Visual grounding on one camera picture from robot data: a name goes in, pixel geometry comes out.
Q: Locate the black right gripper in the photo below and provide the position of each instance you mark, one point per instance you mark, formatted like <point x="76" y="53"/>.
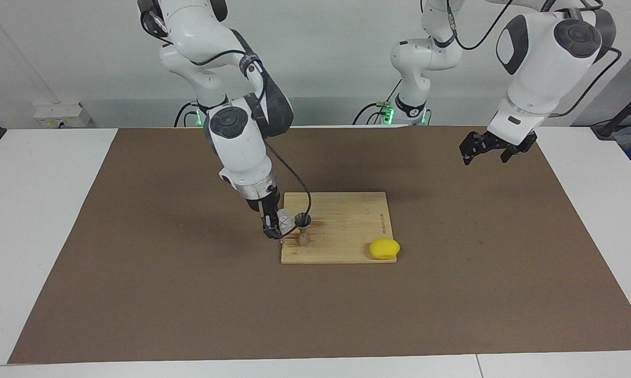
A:
<point x="264" y="202"/>

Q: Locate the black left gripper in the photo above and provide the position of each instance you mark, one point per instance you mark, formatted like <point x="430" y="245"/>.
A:
<point x="499" y="143"/>

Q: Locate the small clear plastic cup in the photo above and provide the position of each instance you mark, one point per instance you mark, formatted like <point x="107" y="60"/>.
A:
<point x="285" y="218"/>

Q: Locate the stainless steel jigger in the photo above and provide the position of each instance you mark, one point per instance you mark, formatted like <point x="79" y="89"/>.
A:
<point x="303" y="236"/>

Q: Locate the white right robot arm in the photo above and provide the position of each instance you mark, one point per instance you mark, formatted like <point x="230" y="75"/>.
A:
<point x="236" y="142"/>

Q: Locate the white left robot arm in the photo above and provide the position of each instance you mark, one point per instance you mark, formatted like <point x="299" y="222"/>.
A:
<point x="541" y="68"/>

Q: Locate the wooden cutting board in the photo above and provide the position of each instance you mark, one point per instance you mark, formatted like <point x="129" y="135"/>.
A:
<point x="347" y="226"/>

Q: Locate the brown table mat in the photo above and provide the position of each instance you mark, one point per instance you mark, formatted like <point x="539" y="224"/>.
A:
<point x="315" y="315"/>

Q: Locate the yellow lemon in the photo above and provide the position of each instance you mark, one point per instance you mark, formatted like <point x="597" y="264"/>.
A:
<point x="384" y="249"/>

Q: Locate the black stand pole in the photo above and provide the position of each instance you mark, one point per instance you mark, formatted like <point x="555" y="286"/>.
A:
<point x="622" y="113"/>

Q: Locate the white wall socket box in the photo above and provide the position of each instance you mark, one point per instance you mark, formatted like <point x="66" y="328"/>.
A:
<point x="60" y="114"/>

